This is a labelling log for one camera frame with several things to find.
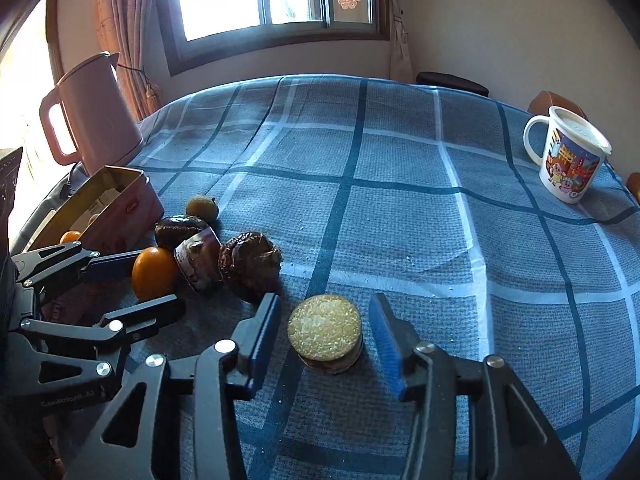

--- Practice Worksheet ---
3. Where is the blue plaid tablecloth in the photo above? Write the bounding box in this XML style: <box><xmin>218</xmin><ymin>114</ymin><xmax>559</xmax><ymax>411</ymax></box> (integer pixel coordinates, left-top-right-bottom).
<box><xmin>128</xmin><ymin>75</ymin><xmax>639</xmax><ymax>479</ymax></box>

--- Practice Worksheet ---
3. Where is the dark brown wrinkled pastry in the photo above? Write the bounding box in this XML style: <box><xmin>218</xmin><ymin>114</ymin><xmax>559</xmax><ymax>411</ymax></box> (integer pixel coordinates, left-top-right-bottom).
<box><xmin>218</xmin><ymin>232</ymin><xmax>282</xmax><ymax>304</ymax></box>

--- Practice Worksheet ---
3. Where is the tan longan fruit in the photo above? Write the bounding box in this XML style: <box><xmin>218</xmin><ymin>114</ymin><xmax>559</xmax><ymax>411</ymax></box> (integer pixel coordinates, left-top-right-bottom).
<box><xmin>186</xmin><ymin>195</ymin><xmax>219</xmax><ymax>223</ymax></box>

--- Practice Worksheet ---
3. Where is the red metal tin box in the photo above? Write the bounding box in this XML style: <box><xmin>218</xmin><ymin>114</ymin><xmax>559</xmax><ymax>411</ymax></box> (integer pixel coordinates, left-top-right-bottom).
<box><xmin>25</xmin><ymin>166</ymin><xmax>164</xmax><ymax>254</ymax></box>

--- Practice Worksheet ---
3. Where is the brown leather armchair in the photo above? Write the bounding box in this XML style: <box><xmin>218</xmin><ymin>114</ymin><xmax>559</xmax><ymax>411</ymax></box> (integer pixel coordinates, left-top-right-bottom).
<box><xmin>527</xmin><ymin>90</ymin><xmax>587</xmax><ymax>119</ymax></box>

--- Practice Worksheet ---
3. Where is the black round stool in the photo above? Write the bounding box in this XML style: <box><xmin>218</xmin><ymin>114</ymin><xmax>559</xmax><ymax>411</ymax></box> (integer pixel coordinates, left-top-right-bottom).
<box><xmin>416</xmin><ymin>72</ymin><xmax>489</xmax><ymax>98</ymax></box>

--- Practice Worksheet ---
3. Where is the small orange tangerine front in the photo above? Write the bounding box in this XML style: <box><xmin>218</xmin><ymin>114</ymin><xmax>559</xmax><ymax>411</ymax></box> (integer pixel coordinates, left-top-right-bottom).
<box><xmin>60</xmin><ymin>230</ymin><xmax>81</xmax><ymax>244</ymax></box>

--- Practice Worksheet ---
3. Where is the pink curtain left of window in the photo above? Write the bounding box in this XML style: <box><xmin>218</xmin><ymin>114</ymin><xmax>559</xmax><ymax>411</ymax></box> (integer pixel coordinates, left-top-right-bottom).
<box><xmin>93</xmin><ymin>0</ymin><xmax>160</xmax><ymax>120</ymax></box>

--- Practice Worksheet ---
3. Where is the white cartoon print mug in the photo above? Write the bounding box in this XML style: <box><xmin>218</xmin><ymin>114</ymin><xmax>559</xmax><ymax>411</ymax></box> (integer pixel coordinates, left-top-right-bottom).
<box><xmin>523</xmin><ymin>106</ymin><xmax>612</xmax><ymax>205</ymax></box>

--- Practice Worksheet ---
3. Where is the window with metal frame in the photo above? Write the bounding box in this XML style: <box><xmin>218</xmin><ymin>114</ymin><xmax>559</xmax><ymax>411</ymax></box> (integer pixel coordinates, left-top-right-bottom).
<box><xmin>156</xmin><ymin>0</ymin><xmax>390</xmax><ymax>76</ymax></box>

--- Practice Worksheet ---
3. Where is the dark chocolate glazed pastry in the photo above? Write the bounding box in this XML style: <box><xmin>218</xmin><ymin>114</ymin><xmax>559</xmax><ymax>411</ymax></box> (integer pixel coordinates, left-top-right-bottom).
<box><xmin>154</xmin><ymin>214</ymin><xmax>208</xmax><ymax>250</ymax></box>

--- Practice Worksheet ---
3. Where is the pink electric kettle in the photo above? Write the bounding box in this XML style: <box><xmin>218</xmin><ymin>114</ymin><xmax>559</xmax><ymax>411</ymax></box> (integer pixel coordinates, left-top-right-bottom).
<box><xmin>39</xmin><ymin>51</ymin><xmax>143</xmax><ymax>176</ymax></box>

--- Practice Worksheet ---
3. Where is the round layered biscuit cake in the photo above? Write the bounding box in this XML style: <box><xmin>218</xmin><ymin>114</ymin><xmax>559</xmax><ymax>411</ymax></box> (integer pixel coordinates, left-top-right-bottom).
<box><xmin>286</xmin><ymin>294</ymin><xmax>363</xmax><ymax>375</ymax></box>

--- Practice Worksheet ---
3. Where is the chocolate-coated cake roll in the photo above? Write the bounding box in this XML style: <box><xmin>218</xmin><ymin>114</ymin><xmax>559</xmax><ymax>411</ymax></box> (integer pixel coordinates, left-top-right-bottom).
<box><xmin>174</xmin><ymin>228</ymin><xmax>222</xmax><ymax>296</ymax></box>

